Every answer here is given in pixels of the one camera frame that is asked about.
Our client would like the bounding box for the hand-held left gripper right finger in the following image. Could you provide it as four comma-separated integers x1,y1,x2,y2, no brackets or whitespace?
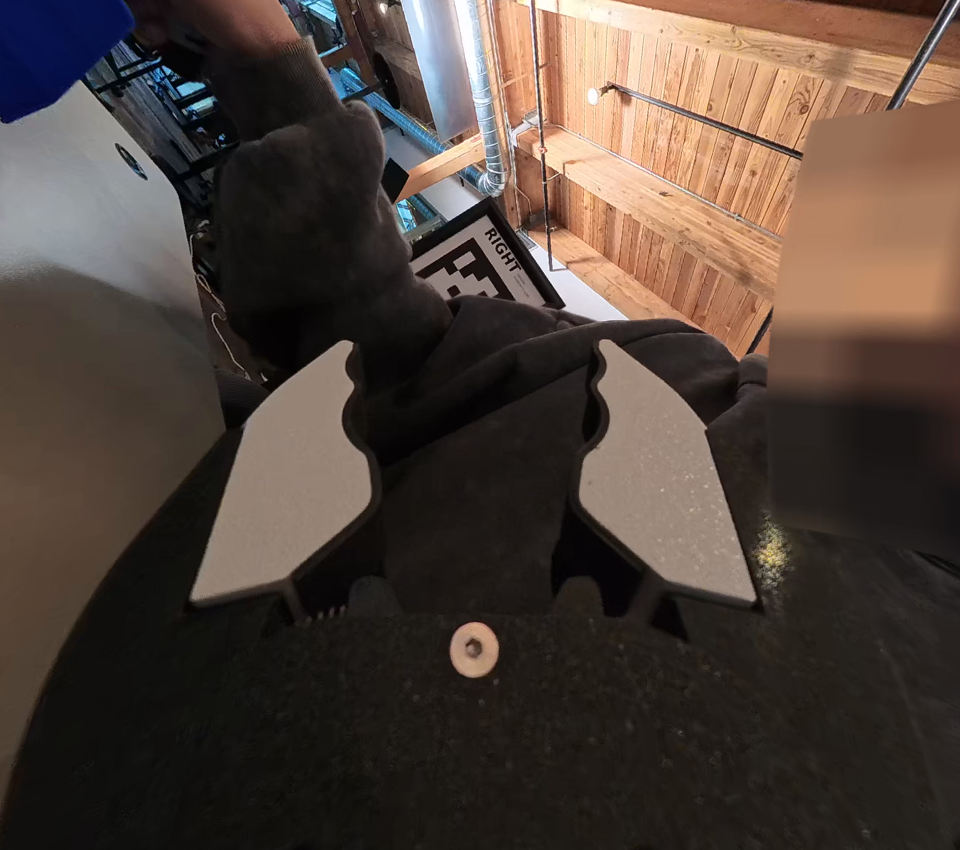
567,337,760,625

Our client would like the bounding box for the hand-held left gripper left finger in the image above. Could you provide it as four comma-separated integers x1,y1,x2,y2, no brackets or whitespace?
187,339,385,622

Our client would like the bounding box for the blue plastic bin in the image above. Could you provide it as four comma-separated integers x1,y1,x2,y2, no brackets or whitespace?
0,0,138,125

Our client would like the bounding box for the thin metal pipe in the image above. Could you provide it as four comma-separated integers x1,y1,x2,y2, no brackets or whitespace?
519,0,558,274

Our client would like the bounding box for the silver ventilation duct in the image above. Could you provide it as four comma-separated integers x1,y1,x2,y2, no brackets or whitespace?
435,0,515,197

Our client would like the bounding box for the black metal rail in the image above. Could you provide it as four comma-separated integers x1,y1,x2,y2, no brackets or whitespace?
598,80,805,161

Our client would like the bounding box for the grey metal duct panel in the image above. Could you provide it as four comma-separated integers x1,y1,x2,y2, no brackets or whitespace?
371,0,480,142

